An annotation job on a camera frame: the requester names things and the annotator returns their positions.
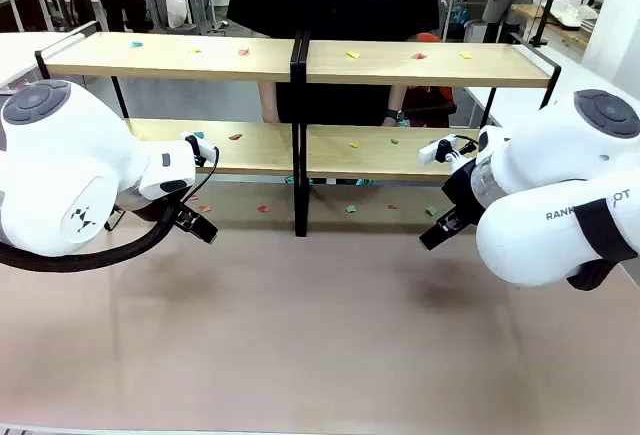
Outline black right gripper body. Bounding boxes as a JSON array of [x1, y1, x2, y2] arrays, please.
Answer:
[[442, 159, 484, 229]]

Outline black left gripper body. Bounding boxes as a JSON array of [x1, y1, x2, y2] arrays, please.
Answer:
[[162, 185, 197, 229]]

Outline person's right forearm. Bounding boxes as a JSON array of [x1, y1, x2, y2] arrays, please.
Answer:
[[258, 81, 280, 124]]

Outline person's left forearm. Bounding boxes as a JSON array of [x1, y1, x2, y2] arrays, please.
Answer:
[[387, 84, 410, 117]]

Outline orange chair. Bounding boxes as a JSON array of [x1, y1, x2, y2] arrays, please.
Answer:
[[402, 32, 457, 129]]

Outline white table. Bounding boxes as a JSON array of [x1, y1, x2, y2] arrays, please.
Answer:
[[0, 31, 89, 89], [462, 44, 640, 129]]

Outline wooden workbench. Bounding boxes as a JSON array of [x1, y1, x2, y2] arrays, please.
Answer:
[[512, 2, 604, 52]]

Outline white plastic bag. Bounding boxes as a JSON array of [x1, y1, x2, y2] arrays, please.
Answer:
[[164, 0, 189, 29]]

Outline black clamp stand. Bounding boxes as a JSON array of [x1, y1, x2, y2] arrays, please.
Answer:
[[528, 0, 569, 49]]

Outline white trays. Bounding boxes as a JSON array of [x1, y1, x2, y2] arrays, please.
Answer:
[[547, 0, 600, 31]]

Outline black backpack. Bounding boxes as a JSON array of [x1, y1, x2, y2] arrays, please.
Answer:
[[69, 0, 97, 29]]

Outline person in black apron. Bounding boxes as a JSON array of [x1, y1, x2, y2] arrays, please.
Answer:
[[227, 0, 441, 129]]

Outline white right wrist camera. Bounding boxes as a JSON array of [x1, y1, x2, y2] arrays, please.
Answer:
[[418, 133, 479, 166]]

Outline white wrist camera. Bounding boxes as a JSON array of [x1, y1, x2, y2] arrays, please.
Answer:
[[179, 130, 220, 168], [418, 133, 479, 166]]

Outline thin black camera cable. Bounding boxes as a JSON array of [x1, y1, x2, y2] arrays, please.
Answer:
[[185, 147, 221, 206], [452, 134, 481, 154]]

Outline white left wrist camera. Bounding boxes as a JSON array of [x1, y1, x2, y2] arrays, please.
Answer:
[[179, 130, 220, 168]]

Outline wooden shelf unit black frame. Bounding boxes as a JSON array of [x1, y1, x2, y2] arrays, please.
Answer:
[[33, 19, 312, 237], [289, 29, 564, 242]]

